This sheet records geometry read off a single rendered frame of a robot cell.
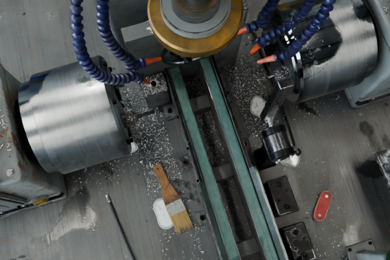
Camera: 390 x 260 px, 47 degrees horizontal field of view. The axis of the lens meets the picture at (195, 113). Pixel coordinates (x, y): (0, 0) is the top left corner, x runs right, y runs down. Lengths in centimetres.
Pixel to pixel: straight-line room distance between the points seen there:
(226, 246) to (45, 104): 55
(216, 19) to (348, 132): 70
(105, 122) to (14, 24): 65
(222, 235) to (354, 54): 54
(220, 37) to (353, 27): 37
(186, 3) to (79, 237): 78
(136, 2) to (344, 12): 49
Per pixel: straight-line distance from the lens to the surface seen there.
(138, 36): 106
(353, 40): 110
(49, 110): 102
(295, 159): 134
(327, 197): 134
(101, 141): 102
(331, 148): 138
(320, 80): 109
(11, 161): 102
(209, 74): 126
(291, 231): 126
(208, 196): 120
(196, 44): 83
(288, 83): 92
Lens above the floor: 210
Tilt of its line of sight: 74 degrees down
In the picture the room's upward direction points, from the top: straight up
